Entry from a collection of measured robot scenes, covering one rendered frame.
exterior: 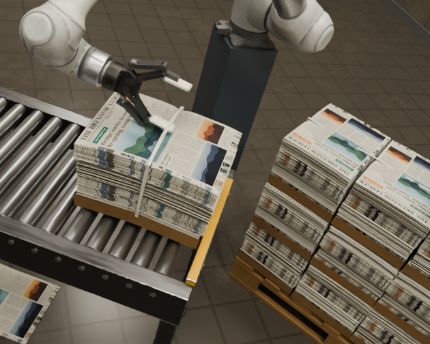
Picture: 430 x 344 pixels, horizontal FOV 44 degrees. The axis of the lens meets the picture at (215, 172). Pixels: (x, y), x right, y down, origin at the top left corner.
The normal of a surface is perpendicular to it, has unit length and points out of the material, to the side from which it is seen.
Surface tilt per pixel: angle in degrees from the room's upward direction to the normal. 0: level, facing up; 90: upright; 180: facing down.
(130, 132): 3
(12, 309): 1
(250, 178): 0
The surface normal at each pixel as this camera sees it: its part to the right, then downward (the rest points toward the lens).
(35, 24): -0.07, 0.13
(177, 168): 0.31, -0.70
